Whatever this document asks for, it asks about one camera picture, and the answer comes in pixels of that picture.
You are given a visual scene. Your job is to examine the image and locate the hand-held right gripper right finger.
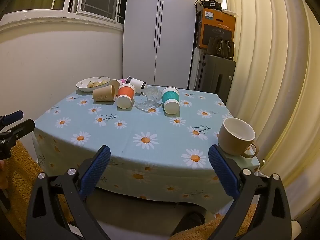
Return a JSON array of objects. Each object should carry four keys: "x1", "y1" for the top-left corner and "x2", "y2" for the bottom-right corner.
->
[{"x1": 170, "y1": 144, "x2": 293, "y2": 240}]

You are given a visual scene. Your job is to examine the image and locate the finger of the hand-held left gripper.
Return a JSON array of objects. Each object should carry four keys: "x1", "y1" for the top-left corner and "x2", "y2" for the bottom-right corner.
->
[
  {"x1": 0, "y1": 119, "x2": 35, "y2": 160},
  {"x1": 0, "y1": 110, "x2": 24, "y2": 132}
]

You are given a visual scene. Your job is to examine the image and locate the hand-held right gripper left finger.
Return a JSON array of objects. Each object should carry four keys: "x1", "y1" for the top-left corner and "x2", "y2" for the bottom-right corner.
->
[{"x1": 25, "y1": 144, "x2": 112, "y2": 240}]

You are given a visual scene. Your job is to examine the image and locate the brown paper cup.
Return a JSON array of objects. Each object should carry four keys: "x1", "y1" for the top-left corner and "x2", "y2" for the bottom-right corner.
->
[{"x1": 92, "y1": 84, "x2": 116, "y2": 102}]

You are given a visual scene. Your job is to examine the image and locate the clear glass cup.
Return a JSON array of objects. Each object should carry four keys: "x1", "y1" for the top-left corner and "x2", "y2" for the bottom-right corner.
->
[
  {"x1": 135, "y1": 100, "x2": 163, "y2": 112},
  {"x1": 144, "y1": 86, "x2": 162, "y2": 105}
]

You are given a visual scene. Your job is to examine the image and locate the orange banded paper cup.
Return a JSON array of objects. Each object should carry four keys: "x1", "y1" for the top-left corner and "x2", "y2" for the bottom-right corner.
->
[{"x1": 117, "y1": 83, "x2": 136, "y2": 109}]

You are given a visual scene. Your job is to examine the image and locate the teal banded paper cup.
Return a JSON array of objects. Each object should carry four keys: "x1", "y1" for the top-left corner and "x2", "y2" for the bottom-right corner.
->
[{"x1": 161, "y1": 87, "x2": 180, "y2": 115}]

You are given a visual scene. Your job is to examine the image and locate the pink banded paper cup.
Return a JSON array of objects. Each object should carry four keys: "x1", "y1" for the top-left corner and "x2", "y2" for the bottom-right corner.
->
[{"x1": 109, "y1": 79, "x2": 125, "y2": 96}]

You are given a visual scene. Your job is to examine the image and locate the black and white cup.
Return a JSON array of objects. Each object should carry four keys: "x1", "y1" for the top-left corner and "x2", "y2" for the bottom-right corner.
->
[{"x1": 125, "y1": 76, "x2": 148, "y2": 92}]

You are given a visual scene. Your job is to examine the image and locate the beige ceramic mug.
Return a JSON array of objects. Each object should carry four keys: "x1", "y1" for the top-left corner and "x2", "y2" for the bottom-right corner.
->
[{"x1": 218, "y1": 117, "x2": 258, "y2": 158}]

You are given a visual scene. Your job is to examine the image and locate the orange shag rug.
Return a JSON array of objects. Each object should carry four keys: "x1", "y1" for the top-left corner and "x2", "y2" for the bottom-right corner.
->
[{"x1": 5, "y1": 140, "x2": 258, "y2": 240}]

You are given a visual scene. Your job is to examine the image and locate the blue daisy print tablecloth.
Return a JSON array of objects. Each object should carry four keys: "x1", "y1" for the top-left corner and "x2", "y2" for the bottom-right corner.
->
[{"x1": 32, "y1": 84, "x2": 260, "y2": 215}]

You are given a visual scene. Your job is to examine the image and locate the white bowl with food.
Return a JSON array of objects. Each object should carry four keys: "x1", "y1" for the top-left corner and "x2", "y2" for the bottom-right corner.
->
[{"x1": 76, "y1": 76, "x2": 111, "y2": 89}]

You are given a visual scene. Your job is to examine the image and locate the food pieces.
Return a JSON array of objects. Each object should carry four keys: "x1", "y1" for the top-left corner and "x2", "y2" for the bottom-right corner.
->
[{"x1": 86, "y1": 79, "x2": 108, "y2": 88}]

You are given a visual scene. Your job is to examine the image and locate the dark grey suitcase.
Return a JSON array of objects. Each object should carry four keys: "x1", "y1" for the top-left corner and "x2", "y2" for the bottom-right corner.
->
[{"x1": 199, "y1": 54, "x2": 237, "y2": 104}]

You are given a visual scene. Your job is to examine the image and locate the white ribbed suitcase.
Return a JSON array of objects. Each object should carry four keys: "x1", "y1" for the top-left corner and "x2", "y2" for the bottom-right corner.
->
[{"x1": 189, "y1": 47, "x2": 203, "y2": 90}]

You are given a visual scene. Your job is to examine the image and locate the cream curtain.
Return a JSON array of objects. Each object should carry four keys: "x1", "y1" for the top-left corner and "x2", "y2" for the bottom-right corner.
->
[{"x1": 222, "y1": 0, "x2": 320, "y2": 205}]

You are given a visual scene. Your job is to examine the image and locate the dark handbag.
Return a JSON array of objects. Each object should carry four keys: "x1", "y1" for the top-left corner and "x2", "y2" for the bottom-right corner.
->
[{"x1": 207, "y1": 36, "x2": 235, "y2": 60}]

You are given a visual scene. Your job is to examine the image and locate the white wardrobe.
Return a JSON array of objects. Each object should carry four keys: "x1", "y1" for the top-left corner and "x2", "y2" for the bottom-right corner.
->
[{"x1": 122, "y1": 0, "x2": 198, "y2": 89}]

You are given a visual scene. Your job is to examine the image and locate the orange and black cardboard box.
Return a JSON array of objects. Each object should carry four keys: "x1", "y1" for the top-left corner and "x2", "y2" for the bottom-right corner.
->
[{"x1": 196, "y1": 7, "x2": 237, "y2": 50}]

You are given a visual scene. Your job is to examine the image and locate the black device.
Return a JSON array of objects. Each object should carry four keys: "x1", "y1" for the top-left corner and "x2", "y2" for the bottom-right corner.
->
[{"x1": 195, "y1": 0, "x2": 222, "y2": 12}]

